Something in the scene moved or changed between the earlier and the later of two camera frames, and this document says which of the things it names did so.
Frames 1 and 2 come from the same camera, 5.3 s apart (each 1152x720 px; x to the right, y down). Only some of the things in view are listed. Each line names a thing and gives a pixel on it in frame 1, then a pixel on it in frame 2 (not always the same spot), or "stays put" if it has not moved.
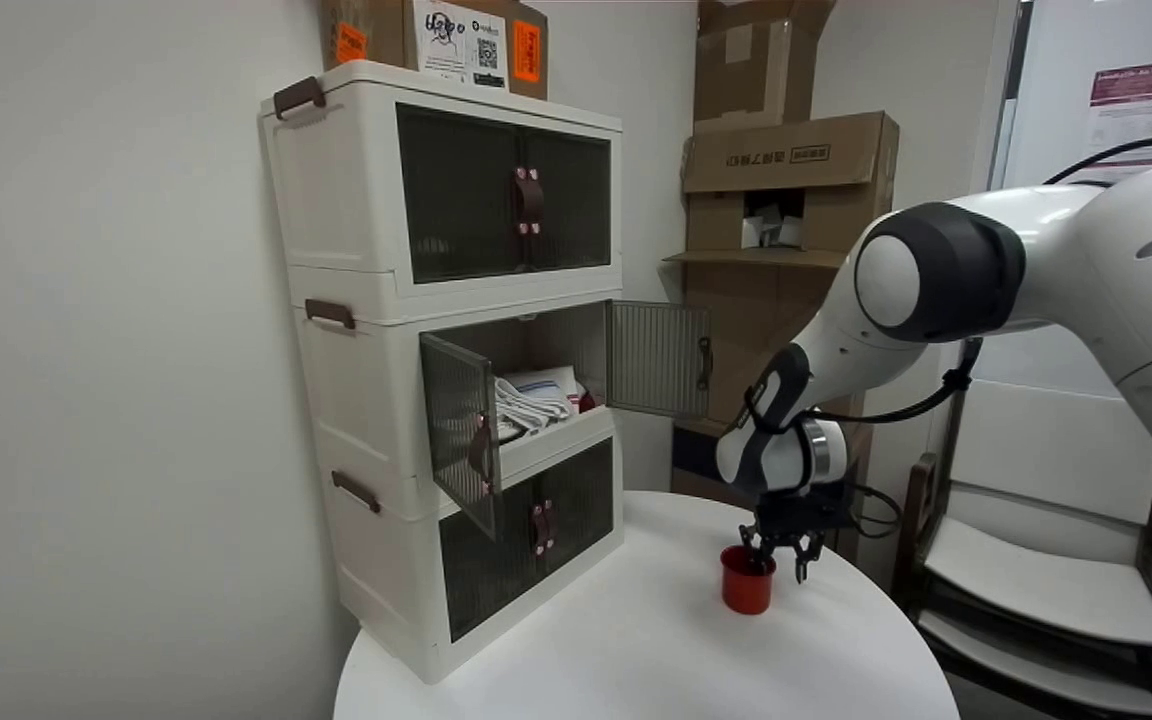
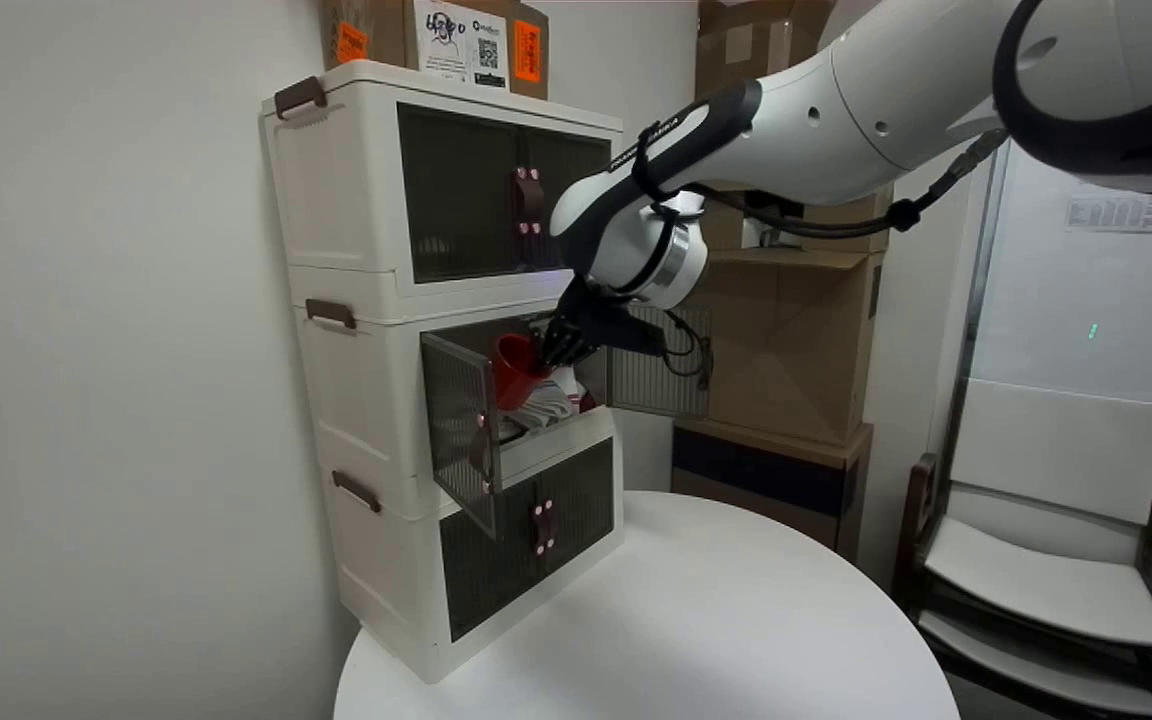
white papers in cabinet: [538, 394] stays put
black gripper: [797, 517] -> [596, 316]
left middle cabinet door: [462, 427] stays put
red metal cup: [746, 583] -> [516, 364]
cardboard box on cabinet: [469, 42] stays put
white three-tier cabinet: [455, 263] stays put
